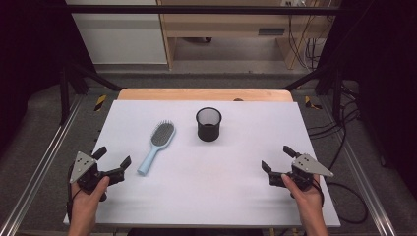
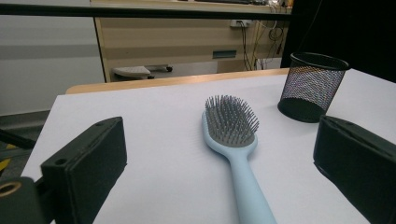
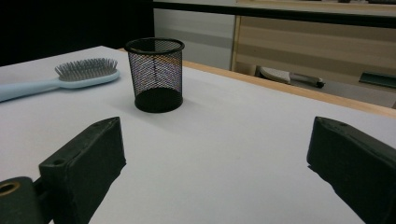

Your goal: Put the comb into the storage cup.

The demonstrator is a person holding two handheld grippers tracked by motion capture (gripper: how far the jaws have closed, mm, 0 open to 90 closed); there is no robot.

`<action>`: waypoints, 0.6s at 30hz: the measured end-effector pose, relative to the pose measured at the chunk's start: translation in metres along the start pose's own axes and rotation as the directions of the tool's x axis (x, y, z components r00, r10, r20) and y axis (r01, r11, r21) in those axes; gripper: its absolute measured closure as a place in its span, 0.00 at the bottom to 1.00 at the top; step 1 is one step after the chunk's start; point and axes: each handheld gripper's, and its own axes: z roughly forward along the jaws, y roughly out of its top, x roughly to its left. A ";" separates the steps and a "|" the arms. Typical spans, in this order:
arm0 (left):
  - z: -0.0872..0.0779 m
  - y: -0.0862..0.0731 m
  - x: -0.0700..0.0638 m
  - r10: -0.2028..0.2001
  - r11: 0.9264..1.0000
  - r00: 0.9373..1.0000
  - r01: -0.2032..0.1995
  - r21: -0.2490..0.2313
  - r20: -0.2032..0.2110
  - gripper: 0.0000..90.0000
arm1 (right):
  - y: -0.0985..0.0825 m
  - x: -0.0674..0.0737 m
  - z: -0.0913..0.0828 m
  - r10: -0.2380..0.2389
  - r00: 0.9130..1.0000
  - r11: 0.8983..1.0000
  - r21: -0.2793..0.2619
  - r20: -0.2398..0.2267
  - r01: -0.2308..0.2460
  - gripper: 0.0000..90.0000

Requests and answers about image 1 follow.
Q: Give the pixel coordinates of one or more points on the black curtain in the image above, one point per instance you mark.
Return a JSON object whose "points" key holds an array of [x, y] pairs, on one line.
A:
{"points": [[387, 65], [29, 49]]}

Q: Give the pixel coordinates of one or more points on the light blue hairbrush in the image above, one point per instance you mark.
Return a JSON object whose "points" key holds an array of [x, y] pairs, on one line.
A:
{"points": [[160, 137]]}

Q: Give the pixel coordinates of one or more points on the wooden desk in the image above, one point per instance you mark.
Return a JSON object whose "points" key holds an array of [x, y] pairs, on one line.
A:
{"points": [[229, 24]]}

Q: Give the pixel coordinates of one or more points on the wooden table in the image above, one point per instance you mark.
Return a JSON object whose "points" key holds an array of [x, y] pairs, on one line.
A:
{"points": [[183, 94]]}

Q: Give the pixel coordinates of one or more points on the aluminium floor rail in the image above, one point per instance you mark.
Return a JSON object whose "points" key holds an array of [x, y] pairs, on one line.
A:
{"points": [[364, 183], [39, 167]]}

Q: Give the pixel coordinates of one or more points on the person's left hand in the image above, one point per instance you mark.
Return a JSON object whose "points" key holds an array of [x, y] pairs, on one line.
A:
{"points": [[85, 203]]}

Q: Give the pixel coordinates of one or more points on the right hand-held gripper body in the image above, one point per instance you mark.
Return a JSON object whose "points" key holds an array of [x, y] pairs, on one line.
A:
{"points": [[309, 165]]}

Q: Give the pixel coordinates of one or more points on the black mesh cup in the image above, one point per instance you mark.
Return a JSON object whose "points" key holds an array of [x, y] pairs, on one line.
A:
{"points": [[208, 129]]}

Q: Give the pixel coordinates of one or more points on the person's right hand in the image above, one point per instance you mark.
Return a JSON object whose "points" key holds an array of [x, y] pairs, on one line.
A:
{"points": [[308, 200]]}

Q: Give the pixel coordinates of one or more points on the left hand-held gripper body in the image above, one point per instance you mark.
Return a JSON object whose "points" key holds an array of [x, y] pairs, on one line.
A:
{"points": [[83, 164]]}

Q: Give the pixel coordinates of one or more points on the black horizontal frame bar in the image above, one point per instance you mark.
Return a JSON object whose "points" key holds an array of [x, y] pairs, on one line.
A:
{"points": [[196, 10]]}

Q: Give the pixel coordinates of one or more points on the white cabinet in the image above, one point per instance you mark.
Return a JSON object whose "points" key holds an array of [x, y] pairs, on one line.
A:
{"points": [[121, 39]]}

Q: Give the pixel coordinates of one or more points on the white board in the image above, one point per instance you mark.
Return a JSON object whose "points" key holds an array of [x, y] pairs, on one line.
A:
{"points": [[203, 183]]}

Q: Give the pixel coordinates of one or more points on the yellow black striped tape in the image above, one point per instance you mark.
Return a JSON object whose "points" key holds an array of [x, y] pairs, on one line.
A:
{"points": [[100, 102], [309, 102]]}

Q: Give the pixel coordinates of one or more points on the black metal frame stand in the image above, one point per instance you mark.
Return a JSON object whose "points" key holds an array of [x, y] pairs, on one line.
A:
{"points": [[65, 95], [336, 91]]}

